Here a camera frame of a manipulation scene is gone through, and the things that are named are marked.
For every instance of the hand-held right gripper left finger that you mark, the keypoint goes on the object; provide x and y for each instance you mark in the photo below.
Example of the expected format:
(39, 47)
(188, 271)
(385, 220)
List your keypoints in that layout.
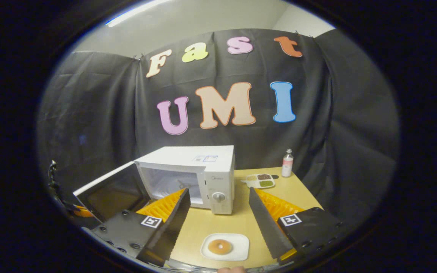
(173, 227)

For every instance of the white divided dish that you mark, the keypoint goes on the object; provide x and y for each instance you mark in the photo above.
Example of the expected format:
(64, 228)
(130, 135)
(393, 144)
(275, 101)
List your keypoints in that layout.
(260, 184)

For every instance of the small clear bottle pink label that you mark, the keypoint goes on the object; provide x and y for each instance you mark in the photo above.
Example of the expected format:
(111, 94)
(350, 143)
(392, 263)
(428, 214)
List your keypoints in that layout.
(287, 165)

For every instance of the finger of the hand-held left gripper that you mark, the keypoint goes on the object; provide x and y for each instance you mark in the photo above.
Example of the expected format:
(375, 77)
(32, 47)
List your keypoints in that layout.
(82, 212)

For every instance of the white rectangular plate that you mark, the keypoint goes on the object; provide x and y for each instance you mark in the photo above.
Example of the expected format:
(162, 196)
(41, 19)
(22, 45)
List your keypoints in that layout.
(241, 246)

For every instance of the black backdrop cloth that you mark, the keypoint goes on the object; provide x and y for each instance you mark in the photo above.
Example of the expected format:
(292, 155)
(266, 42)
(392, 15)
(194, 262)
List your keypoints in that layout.
(101, 113)

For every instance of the brown donut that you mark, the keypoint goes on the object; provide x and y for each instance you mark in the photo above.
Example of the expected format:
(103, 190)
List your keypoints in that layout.
(212, 247)

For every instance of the white microwave oven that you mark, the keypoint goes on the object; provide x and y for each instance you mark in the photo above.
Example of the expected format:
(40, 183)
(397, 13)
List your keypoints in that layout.
(218, 163)

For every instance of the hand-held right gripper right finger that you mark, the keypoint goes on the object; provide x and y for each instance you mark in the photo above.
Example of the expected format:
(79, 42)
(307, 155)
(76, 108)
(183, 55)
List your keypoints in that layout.
(266, 227)

